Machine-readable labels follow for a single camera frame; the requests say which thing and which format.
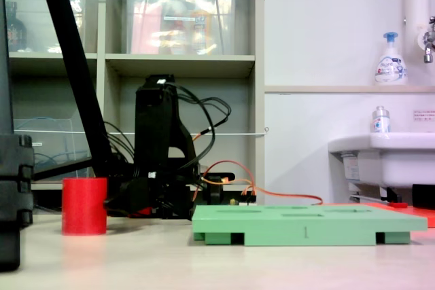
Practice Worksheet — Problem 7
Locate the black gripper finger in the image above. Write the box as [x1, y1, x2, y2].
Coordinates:
[104, 186, 129, 217]

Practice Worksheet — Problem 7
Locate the red cylinder block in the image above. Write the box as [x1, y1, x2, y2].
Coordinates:
[61, 177, 109, 237]

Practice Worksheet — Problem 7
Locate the black tripod brace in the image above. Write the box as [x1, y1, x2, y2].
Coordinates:
[31, 155, 115, 183]

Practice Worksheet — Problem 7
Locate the notched black stack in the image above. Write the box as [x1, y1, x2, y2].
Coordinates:
[0, 133, 35, 272]

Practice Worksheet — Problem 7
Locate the small circuit board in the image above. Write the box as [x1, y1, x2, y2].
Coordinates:
[228, 184, 258, 207]

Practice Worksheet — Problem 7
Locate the green shape sorting board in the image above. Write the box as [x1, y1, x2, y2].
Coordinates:
[190, 204, 429, 247]

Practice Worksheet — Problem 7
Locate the grey shelf unit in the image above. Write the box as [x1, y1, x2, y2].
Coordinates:
[0, 0, 266, 217]

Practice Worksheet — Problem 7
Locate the black tripod leg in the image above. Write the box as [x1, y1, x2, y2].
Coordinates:
[34, 0, 130, 217]
[0, 0, 16, 135]

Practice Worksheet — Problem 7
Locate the wide clear storage bin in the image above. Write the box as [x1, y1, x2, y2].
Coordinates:
[124, 0, 238, 56]

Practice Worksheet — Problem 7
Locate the orange detergent bottle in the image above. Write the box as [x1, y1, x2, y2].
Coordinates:
[189, 0, 215, 55]

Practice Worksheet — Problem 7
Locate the dark glass bottle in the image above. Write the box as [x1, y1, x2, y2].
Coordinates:
[5, 0, 29, 53]

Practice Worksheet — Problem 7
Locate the small clear silver-capped bottle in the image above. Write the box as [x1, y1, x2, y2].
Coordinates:
[370, 105, 392, 134]

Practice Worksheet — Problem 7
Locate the white sink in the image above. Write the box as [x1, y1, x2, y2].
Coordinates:
[327, 131, 435, 190]

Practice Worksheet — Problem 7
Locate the white foam soap dispenser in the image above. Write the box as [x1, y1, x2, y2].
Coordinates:
[374, 31, 408, 86]

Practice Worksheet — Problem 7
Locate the black box under sink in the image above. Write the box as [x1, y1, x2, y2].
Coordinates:
[411, 183, 435, 210]

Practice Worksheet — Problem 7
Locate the metal faucet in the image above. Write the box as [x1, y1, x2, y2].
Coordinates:
[417, 15, 435, 65]

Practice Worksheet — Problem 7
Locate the black clamp bracket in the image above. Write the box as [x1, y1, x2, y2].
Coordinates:
[199, 172, 236, 208]

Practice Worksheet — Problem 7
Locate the clear box with blue cables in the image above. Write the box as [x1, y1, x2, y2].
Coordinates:
[13, 117, 95, 183]

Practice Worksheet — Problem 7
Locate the long black cable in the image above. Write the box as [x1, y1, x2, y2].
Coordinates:
[169, 84, 233, 183]

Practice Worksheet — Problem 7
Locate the long orange wire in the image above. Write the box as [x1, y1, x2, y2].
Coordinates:
[192, 160, 324, 207]

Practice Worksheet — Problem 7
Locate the pink wall label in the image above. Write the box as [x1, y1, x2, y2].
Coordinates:
[412, 109, 435, 122]

